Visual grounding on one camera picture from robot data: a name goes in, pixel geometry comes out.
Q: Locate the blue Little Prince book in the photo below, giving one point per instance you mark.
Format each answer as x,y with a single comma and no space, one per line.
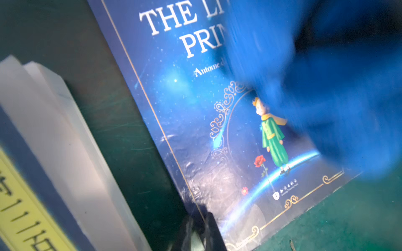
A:
255,175

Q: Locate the blue cloth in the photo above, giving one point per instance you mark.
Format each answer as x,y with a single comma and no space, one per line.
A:
333,69

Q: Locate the purple book yellow label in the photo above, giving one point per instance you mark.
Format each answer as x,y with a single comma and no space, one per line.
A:
57,191

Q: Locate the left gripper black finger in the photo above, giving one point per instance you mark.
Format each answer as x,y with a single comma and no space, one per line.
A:
195,238

